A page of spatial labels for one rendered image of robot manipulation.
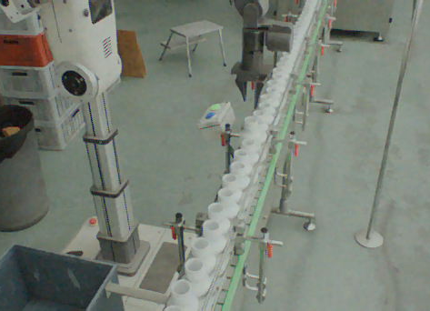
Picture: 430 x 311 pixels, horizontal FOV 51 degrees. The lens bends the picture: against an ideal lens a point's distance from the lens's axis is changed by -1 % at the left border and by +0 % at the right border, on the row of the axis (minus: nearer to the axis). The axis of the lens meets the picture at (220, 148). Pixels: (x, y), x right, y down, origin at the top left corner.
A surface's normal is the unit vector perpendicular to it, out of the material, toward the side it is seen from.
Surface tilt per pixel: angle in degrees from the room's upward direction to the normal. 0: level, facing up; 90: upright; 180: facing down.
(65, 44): 101
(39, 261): 90
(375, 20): 87
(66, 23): 90
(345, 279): 0
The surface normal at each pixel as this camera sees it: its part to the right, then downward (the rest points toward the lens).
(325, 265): -0.02, -0.85
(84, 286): -0.27, 0.51
